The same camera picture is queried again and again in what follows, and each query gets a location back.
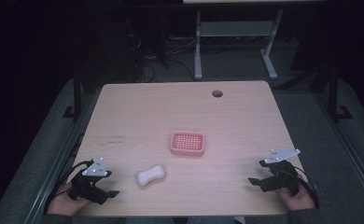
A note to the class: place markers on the person's left hand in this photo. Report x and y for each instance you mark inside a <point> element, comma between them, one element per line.
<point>62,203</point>

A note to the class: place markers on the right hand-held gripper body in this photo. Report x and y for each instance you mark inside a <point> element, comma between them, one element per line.
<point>282,177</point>

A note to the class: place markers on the pink soap dish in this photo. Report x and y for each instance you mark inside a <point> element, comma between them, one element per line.
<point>187,143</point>

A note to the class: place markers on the person's right hand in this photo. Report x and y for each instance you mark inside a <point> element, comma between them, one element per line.
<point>300,200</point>

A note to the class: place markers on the black metal stand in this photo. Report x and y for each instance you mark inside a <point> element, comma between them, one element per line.
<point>333,93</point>
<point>76,93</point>

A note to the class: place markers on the white soap bar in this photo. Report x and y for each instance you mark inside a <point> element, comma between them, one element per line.
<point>150,175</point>

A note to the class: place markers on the grey metal rail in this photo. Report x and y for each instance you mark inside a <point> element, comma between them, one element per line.
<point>54,168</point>
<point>351,149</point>

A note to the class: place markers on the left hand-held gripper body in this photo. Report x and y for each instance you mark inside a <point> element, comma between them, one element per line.
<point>88,188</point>

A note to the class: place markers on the white desk frame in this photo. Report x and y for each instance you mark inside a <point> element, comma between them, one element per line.
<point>198,46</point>

